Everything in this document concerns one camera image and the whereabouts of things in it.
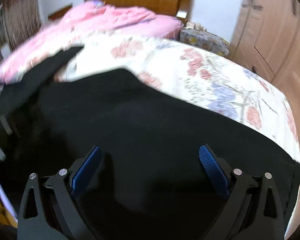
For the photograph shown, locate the wooden wardrobe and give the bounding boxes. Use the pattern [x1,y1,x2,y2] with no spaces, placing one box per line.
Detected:
[229,0,300,120]

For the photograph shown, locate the black pants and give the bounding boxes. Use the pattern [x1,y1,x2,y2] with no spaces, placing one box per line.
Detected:
[0,45,300,240]

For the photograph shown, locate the floral covered nightstand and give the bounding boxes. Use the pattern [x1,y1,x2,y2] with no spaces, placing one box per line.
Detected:
[179,22,230,60]

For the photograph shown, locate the floral bed sheet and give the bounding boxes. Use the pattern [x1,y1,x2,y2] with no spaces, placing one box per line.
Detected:
[0,34,300,240]

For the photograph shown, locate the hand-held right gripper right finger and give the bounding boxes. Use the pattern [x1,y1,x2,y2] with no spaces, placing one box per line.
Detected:
[199,144,285,240]

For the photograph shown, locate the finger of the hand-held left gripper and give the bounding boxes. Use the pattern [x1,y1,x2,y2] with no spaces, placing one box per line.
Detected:
[0,114,20,162]

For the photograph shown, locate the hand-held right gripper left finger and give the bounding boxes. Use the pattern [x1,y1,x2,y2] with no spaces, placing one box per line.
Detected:
[17,145,103,240]

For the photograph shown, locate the brown curtain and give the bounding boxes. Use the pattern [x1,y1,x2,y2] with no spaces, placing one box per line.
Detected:
[0,0,42,68]

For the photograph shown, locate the pink floral quilt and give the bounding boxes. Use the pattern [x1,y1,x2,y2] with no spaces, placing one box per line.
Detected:
[0,0,183,85]

